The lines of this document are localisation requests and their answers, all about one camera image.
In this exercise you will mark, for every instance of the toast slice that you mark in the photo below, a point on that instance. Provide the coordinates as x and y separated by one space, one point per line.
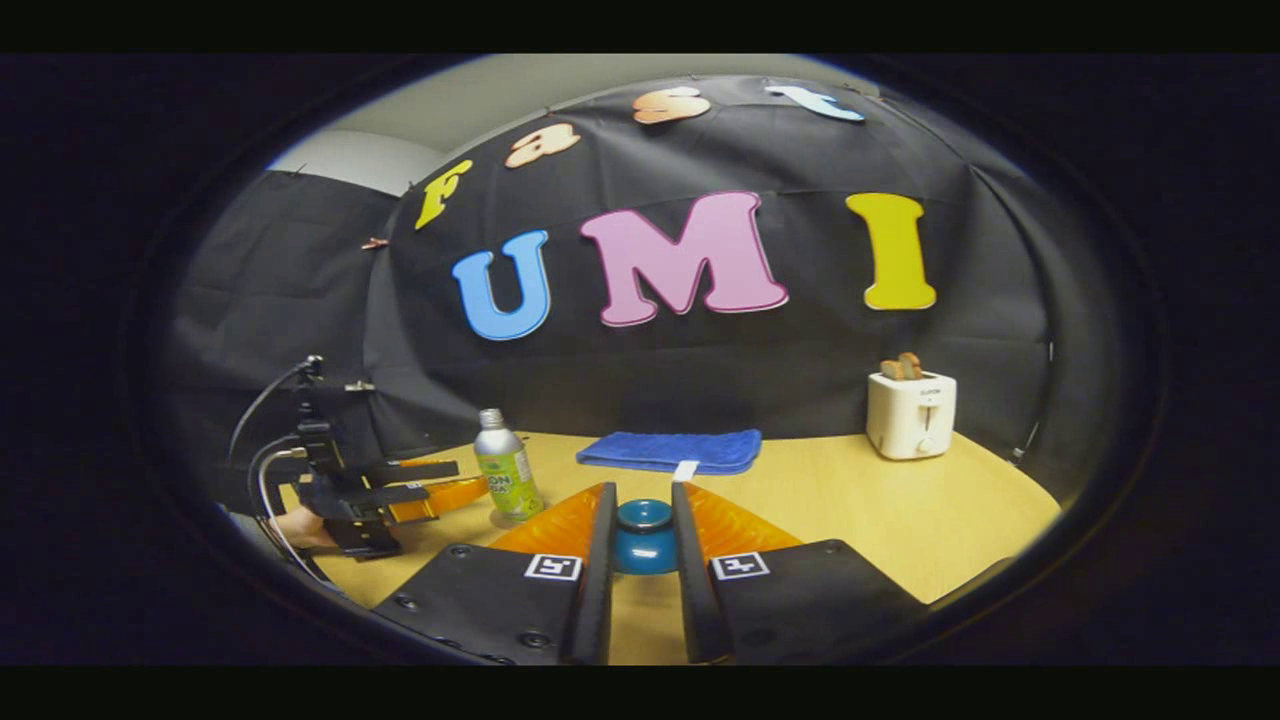
891 370
911 364

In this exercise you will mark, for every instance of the white toaster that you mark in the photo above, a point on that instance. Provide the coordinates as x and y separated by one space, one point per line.
910 418

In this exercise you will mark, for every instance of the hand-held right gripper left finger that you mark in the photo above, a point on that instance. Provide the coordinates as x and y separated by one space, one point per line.
595 590

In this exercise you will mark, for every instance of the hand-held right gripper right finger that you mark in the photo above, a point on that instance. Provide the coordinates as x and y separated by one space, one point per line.
695 590

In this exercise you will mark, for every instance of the silver cloth clip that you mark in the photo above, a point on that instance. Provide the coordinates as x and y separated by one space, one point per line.
358 386

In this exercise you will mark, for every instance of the silver green-label water bottle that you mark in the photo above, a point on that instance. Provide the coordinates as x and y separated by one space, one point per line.
505 470

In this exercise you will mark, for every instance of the blue teacup lid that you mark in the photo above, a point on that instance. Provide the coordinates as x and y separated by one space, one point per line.
645 550

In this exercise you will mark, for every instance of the blue folded towel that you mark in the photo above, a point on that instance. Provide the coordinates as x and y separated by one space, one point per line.
670 450

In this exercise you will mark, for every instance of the black backdrop cloth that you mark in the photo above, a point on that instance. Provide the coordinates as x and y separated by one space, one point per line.
700 370

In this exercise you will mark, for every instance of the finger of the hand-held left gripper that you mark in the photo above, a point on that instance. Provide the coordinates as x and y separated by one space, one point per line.
445 497
420 470

